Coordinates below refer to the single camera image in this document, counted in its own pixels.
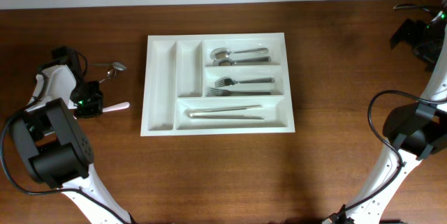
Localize small metal teaspoon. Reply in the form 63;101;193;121
91;61;127;71
99;68;117;83

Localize metal tongs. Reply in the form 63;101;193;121
185;105;264;120

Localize metal fork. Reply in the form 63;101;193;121
208;88;272;96
214;77;275;88

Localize large metal spoon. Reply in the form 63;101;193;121
210;47;269;60
212;56;271;66

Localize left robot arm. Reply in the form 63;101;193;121
3;64;134;223

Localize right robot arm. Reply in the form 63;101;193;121
324;1;446;223

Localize white plastic cutlery tray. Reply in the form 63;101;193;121
140;33;295;137

